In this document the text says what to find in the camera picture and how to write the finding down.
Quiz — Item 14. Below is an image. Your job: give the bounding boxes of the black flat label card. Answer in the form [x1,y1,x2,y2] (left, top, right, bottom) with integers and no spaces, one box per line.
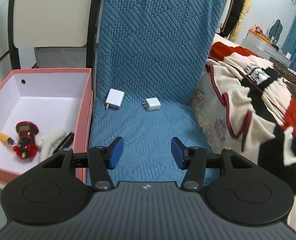
[53,132,74,154]

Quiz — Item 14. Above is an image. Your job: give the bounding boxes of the white fluffy brush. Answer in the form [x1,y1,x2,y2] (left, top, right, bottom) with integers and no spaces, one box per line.
[35,129,67,163]

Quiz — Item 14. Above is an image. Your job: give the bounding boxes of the large white charger plug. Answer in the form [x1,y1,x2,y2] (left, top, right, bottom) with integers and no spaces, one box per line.
[105,88,125,109]

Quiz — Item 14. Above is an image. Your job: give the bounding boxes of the red cream patterned blanket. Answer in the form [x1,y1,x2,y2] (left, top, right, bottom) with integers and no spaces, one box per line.
[192,35,296,231]

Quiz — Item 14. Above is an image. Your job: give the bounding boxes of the small white charger plug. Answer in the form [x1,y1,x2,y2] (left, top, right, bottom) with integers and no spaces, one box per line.
[142,98,161,111]

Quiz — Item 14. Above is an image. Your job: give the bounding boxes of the red black toy device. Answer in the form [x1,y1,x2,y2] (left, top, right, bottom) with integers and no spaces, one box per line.
[12,121,39,161]

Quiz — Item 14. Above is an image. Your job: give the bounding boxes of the pink cardboard box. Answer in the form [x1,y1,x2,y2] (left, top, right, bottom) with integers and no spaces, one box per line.
[0,68,93,189]

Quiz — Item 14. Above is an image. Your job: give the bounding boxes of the white cabinet with items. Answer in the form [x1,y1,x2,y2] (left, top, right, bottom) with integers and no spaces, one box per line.
[241,20,291,67]

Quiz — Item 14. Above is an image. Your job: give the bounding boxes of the blue quilted sofa cover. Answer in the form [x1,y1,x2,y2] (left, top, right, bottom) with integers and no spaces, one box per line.
[89,0,224,184]

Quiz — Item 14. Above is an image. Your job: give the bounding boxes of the hanging coats on rack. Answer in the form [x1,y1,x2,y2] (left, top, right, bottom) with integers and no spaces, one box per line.
[220,0,251,42]

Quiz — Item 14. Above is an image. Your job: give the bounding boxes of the yellow handled screwdriver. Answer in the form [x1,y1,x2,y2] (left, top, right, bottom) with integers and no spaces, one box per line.
[0,133,15,145]

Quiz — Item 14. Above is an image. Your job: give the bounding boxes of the beige chair with black frame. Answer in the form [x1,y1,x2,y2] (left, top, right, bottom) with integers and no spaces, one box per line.
[8,0,104,89]

